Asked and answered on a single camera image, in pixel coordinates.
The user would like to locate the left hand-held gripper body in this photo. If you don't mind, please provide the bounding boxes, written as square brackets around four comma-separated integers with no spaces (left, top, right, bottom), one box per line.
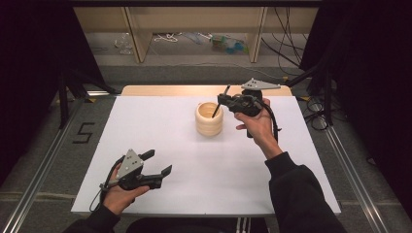
[99,148,163,191]

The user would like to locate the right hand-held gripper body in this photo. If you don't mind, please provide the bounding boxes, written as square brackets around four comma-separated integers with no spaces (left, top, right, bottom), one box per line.
[225,77,282,117]

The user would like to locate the black pen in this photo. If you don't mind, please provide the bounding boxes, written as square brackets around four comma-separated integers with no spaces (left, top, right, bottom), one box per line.
[211,83,232,119]

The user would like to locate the beige ribbed pen holder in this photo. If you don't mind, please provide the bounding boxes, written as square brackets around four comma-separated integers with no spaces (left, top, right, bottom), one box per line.
[194,101,224,138]

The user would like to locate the person's right hand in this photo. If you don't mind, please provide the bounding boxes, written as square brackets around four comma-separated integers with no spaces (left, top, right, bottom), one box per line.
[234,97,284,160]

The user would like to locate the person's left hand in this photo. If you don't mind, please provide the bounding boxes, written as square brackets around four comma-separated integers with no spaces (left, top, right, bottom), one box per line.
[102,162,151,216]

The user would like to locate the white table board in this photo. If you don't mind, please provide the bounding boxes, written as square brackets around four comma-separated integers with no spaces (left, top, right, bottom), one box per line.
[70,95,342,217]

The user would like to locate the colourful plastic toys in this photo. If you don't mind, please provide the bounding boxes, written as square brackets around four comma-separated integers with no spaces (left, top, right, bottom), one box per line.
[209,34,250,55]

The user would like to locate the wooden table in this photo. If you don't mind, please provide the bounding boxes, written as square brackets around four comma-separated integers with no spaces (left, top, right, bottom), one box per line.
[120,84,293,97]

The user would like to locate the black metal stand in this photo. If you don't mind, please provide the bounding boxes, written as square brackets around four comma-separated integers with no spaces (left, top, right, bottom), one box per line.
[285,59,335,127]
[57,66,118,130]

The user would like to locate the beige wooden shelf unit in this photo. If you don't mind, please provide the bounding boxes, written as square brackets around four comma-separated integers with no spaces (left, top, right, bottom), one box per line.
[73,6,321,64]

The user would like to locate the clear plastic bottle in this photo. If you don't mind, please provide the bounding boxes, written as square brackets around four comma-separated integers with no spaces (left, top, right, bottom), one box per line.
[113,32,135,55]

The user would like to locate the black curtain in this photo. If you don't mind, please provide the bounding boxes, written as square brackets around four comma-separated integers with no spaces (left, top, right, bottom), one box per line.
[299,4,412,212]
[0,4,108,188]

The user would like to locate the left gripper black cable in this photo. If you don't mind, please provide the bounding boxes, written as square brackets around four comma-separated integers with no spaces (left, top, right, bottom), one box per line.
[88,155,126,214]

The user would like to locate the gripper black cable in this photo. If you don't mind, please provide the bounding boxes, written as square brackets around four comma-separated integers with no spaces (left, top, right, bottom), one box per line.
[257,99,283,144]
[88,155,126,214]

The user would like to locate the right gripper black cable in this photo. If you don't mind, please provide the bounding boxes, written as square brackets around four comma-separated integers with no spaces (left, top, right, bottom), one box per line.
[257,99,283,144]

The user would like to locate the hanging black cables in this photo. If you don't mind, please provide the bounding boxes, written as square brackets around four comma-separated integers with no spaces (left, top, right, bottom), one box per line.
[259,6,309,78]

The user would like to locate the coiled black cables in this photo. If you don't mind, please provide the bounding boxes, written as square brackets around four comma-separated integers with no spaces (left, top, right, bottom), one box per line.
[303,96,330,132]

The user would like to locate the white rope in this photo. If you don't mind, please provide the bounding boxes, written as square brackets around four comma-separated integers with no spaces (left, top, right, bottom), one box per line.
[153,32,183,44]

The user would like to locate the aluminium floor rail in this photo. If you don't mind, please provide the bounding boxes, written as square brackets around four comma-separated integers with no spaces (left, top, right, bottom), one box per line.
[315,106,392,233]
[0,96,86,233]

